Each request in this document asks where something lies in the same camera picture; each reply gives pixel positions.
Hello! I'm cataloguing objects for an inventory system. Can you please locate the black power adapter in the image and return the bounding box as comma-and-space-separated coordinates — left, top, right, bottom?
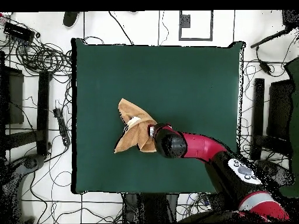
258, 59, 273, 75

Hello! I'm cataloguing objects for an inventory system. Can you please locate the black stand bar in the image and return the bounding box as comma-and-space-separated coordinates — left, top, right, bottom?
251, 77, 266, 161
36, 70, 51, 156

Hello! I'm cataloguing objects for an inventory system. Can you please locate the orange terry towel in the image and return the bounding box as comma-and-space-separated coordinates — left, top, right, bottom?
113, 97, 158, 154

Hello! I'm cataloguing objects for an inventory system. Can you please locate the black power strip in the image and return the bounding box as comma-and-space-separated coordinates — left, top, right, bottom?
53, 107, 71, 147

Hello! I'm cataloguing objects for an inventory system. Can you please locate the tangle of black cables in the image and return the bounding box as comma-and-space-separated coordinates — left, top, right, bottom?
0, 34, 73, 78

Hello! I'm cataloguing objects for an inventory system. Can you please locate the grey square frame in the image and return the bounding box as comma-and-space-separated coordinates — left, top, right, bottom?
178, 10, 214, 42

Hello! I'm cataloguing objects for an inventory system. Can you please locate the dark green table cloth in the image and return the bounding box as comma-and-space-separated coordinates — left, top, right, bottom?
71, 37, 246, 195

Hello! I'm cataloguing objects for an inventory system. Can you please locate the dark flat panel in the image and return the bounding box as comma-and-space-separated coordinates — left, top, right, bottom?
266, 78, 294, 141
0, 65, 25, 125

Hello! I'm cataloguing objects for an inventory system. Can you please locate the black boom stand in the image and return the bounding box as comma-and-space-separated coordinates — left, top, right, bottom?
250, 9, 299, 49

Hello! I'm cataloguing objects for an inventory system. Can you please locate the black oval object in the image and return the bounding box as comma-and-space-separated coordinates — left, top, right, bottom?
62, 10, 81, 28

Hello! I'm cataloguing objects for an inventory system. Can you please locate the black electronics box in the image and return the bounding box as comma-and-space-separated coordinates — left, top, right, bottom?
3, 21, 36, 43

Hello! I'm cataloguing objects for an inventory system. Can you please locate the black chair base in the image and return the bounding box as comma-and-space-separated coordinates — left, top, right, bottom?
0, 153, 46, 223
255, 159, 294, 187

